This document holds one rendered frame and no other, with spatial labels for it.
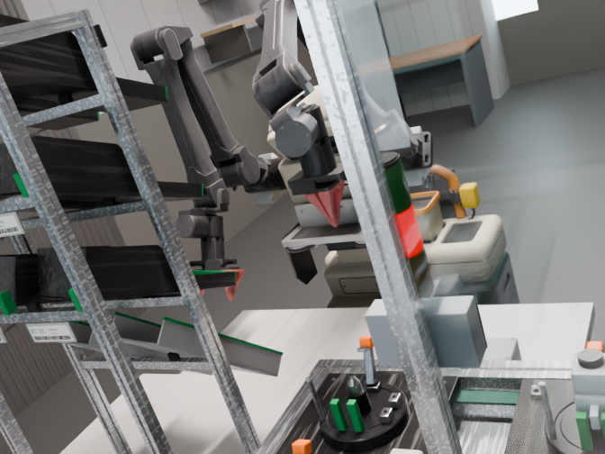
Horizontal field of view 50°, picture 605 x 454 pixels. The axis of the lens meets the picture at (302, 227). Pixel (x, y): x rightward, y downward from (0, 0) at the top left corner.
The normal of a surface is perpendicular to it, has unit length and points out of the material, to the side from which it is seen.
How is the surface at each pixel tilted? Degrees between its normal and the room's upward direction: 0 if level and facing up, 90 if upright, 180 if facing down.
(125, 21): 90
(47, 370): 90
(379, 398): 0
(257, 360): 90
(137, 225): 90
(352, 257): 98
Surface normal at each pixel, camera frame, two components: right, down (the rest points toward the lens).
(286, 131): -0.22, 0.36
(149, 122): 0.84, -0.09
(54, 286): -0.64, 0.01
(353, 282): -0.40, 0.55
